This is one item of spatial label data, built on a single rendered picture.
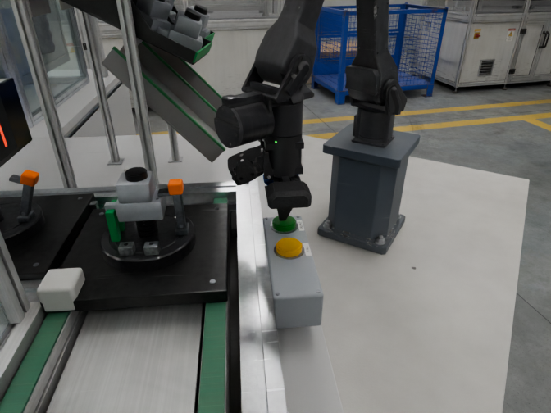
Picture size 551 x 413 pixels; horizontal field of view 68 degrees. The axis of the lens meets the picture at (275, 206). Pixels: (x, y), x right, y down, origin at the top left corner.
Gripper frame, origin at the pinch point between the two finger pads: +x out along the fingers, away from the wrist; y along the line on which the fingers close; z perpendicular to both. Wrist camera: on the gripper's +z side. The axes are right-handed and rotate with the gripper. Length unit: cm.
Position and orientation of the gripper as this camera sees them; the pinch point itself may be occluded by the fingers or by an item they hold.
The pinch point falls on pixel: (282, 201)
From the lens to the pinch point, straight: 67.7
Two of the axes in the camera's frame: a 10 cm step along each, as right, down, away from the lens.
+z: -10.0, 0.5, -0.8
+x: 0.0, 8.7, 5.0
